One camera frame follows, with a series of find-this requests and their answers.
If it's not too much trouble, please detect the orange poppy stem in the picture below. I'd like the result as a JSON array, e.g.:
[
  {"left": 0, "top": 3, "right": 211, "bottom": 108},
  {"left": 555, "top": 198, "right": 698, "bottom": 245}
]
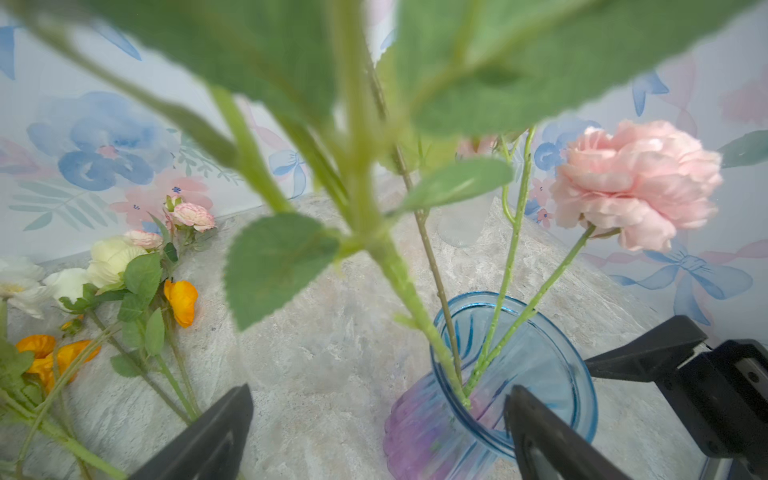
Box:
[{"left": 0, "top": 278, "right": 200, "bottom": 480}]

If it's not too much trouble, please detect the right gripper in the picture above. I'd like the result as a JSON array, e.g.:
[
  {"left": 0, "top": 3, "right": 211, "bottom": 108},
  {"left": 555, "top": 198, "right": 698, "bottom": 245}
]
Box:
[{"left": 584, "top": 315, "right": 767, "bottom": 479}]

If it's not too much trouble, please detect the clear glass jar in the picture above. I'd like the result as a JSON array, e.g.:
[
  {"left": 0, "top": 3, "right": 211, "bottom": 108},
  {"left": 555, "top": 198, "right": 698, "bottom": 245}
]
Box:
[{"left": 437, "top": 193, "right": 494, "bottom": 248}]

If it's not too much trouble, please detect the pink carnation stem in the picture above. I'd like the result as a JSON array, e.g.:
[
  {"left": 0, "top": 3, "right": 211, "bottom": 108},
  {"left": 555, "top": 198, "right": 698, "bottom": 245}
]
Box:
[{"left": 461, "top": 119, "right": 725, "bottom": 397}]

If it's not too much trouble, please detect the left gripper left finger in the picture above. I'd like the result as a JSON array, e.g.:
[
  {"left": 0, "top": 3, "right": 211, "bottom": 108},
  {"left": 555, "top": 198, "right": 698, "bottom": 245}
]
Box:
[{"left": 130, "top": 384, "right": 254, "bottom": 480}]

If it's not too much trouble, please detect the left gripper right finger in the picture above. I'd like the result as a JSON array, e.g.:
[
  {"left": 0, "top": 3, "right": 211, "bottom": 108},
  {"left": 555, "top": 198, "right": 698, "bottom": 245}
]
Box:
[{"left": 503, "top": 385, "right": 629, "bottom": 480}]

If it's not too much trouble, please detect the blue purple glass vase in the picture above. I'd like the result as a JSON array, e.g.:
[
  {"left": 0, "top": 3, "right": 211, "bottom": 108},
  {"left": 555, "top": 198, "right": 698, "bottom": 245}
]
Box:
[{"left": 383, "top": 314, "right": 598, "bottom": 479}]

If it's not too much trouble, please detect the pink rose bunch stem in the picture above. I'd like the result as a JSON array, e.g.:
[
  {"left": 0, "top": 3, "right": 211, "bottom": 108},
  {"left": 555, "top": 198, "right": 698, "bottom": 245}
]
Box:
[{"left": 123, "top": 195, "right": 217, "bottom": 251}]

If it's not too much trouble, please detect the dark orange gerbera stem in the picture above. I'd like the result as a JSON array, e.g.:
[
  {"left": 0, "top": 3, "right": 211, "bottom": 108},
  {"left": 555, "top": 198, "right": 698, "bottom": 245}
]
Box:
[{"left": 4, "top": 1, "right": 748, "bottom": 399}]

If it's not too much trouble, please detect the white cream rose stem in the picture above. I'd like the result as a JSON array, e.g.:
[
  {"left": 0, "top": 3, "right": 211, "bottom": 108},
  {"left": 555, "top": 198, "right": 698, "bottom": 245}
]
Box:
[{"left": 1, "top": 230, "right": 201, "bottom": 422}]

